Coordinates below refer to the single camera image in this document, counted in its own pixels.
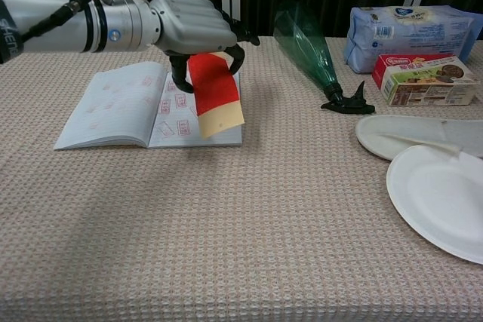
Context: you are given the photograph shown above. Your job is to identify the beige waffle tablecloth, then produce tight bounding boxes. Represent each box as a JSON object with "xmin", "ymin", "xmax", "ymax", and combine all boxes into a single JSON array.
[{"xmin": 0, "ymin": 35, "xmax": 483, "ymax": 322}]

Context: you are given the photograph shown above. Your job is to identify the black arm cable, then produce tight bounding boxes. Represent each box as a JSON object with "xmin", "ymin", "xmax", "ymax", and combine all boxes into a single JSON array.
[{"xmin": 20, "ymin": 0, "xmax": 94, "ymax": 44}]

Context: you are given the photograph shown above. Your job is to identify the green spray bottle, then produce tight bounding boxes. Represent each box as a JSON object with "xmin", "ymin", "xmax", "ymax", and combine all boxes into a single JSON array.
[{"xmin": 273, "ymin": 0, "xmax": 377, "ymax": 115}]

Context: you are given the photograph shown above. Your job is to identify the red green biscuit box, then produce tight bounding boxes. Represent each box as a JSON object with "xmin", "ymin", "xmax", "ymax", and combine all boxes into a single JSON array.
[{"xmin": 371, "ymin": 53, "xmax": 481, "ymax": 107}]

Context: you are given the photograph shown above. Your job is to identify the blue tissue pack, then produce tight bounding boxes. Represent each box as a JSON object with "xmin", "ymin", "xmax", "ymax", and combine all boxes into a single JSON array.
[{"xmin": 343, "ymin": 5, "xmax": 483, "ymax": 75}]

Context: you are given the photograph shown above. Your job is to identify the red and gold bookmark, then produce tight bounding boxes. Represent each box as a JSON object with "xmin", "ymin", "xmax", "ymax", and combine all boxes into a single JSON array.
[{"xmin": 187, "ymin": 50, "xmax": 245, "ymax": 140}]

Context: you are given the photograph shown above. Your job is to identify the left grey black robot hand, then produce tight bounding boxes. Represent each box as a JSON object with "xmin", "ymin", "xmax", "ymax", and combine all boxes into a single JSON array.
[{"xmin": 149, "ymin": 0, "xmax": 260, "ymax": 94}]

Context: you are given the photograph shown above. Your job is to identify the lined notebook with yellow cover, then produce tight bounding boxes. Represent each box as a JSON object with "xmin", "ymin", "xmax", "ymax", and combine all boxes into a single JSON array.
[{"xmin": 53, "ymin": 60, "xmax": 243, "ymax": 151}]

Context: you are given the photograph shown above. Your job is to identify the white disposable slipper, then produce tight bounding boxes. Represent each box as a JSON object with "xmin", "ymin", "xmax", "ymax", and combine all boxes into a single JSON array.
[{"xmin": 355, "ymin": 114, "xmax": 483, "ymax": 161}]

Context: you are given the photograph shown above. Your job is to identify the white paper plate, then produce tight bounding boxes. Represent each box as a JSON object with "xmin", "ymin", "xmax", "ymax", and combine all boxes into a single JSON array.
[{"xmin": 386, "ymin": 143, "xmax": 483, "ymax": 265}]

